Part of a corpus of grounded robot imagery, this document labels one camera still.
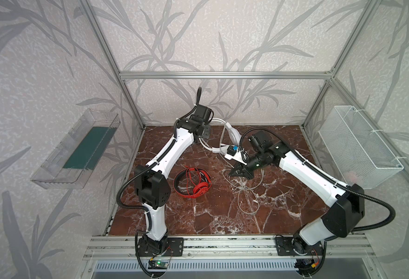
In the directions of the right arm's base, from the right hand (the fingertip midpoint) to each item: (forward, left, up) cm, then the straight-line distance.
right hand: (231, 167), depth 75 cm
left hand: (+23, +13, +3) cm, 27 cm away
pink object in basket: (-4, -51, -1) cm, 51 cm away
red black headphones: (+1, +29, -19) cm, 34 cm away
